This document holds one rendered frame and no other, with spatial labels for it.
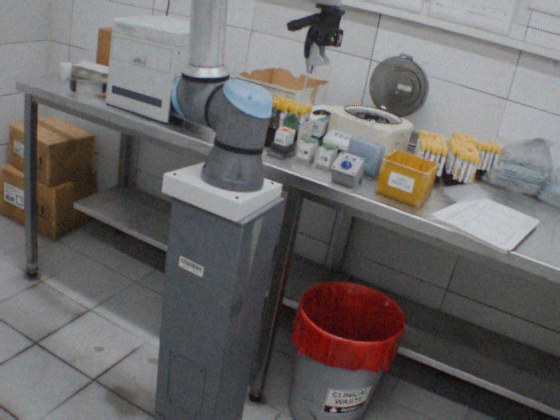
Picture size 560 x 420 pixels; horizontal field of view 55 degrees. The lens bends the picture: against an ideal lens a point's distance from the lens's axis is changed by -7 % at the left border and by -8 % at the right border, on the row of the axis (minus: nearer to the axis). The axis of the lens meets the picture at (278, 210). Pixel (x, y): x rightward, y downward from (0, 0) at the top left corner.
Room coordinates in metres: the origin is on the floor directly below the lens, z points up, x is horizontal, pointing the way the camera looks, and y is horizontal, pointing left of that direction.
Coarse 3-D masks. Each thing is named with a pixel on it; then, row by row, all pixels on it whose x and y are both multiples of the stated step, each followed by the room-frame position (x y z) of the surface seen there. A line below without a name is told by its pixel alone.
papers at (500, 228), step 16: (448, 208) 1.44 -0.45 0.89; (464, 208) 1.46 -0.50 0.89; (480, 208) 1.49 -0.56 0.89; (496, 208) 1.51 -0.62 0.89; (448, 224) 1.34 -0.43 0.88; (464, 224) 1.34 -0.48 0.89; (480, 224) 1.37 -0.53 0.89; (496, 224) 1.39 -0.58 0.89; (512, 224) 1.41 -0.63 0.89; (528, 224) 1.44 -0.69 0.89; (480, 240) 1.28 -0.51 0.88; (496, 240) 1.28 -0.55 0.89; (512, 240) 1.30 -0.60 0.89
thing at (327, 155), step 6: (324, 144) 1.61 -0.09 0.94; (330, 144) 1.63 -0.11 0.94; (324, 150) 1.59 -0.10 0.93; (330, 150) 1.59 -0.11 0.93; (336, 150) 1.61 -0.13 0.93; (318, 156) 1.60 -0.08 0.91; (324, 156) 1.59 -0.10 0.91; (330, 156) 1.58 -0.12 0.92; (336, 156) 1.62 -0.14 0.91; (318, 162) 1.59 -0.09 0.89; (324, 162) 1.59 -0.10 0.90; (330, 162) 1.58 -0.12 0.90; (324, 168) 1.59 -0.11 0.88; (330, 168) 1.59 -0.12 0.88
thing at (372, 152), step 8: (352, 144) 1.62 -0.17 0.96; (360, 144) 1.61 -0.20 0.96; (368, 144) 1.60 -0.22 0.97; (376, 144) 1.61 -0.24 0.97; (352, 152) 1.62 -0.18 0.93; (360, 152) 1.61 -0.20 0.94; (368, 152) 1.60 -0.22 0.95; (376, 152) 1.59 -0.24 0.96; (368, 160) 1.59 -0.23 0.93; (376, 160) 1.58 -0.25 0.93; (368, 168) 1.59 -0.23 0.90; (376, 168) 1.59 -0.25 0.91; (368, 176) 1.58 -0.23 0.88; (376, 176) 1.60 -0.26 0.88
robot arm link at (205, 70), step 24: (192, 0) 1.33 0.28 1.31; (216, 0) 1.32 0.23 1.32; (192, 24) 1.33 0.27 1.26; (216, 24) 1.33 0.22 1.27; (192, 48) 1.33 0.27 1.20; (216, 48) 1.33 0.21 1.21; (192, 72) 1.32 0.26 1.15; (216, 72) 1.33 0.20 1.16; (192, 96) 1.32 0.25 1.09; (192, 120) 1.34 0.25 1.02
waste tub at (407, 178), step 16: (384, 160) 1.48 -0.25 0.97; (400, 160) 1.59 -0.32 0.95; (416, 160) 1.57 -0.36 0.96; (384, 176) 1.47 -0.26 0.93; (400, 176) 1.46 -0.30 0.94; (416, 176) 1.44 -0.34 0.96; (432, 176) 1.50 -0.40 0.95; (384, 192) 1.47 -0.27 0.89; (400, 192) 1.45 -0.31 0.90; (416, 192) 1.44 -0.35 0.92
